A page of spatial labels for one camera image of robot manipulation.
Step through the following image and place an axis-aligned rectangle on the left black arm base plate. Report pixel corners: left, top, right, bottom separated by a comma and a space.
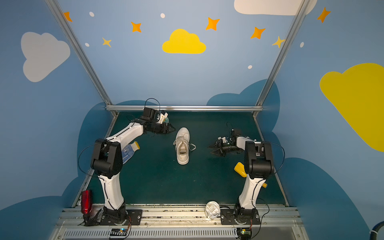
100, 208, 143, 226

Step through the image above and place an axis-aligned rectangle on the red bottle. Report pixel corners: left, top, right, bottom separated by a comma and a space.
81, 190, 93, 216

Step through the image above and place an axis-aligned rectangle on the aluminium frame right post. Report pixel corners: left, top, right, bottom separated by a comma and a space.
253, 0, 312, 120

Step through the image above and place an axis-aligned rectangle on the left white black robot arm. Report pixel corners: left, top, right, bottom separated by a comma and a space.
82, 119, 176, 227

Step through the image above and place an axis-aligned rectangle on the aluminium front rail base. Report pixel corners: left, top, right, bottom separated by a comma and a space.
50, 205, 309, 240

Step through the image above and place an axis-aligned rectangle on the aluminium frame back bar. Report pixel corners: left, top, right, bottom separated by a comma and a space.
106, 105, 263, 112

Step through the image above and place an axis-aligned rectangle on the aluminium frame left post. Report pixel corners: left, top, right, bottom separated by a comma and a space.
45, 0, 113, 106

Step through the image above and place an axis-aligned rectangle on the right small circuit board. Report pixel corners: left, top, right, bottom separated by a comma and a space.
236, 228, 252, 240

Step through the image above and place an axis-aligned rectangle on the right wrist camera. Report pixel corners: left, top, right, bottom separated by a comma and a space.
217, 137, 228, 145

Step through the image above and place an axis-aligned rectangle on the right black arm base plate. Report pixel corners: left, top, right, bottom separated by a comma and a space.
220, 208, 261, 225

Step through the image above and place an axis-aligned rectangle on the small circuit board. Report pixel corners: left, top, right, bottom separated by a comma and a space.
236, 228, 252, 240
109, 228, 128, 240

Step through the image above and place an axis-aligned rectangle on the blue dotted work glove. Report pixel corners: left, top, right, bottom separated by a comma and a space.
122, 141, 140, 165

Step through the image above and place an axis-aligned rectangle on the white sneaker shoe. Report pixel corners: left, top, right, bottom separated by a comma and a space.
173, 128, 190, 165

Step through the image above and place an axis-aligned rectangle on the left small circuit board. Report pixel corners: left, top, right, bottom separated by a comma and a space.
109, 228, 128, 240

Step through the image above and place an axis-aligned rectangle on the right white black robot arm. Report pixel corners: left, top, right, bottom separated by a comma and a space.
209, 130, 277, 225

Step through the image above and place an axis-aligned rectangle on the yellow plastic scoop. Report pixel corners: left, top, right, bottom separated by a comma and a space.
233, 161, 268, 189

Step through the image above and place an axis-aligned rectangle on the aluminium frame post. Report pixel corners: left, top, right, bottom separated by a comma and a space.
253, 0, 312, 120
45, 0, 113, 106

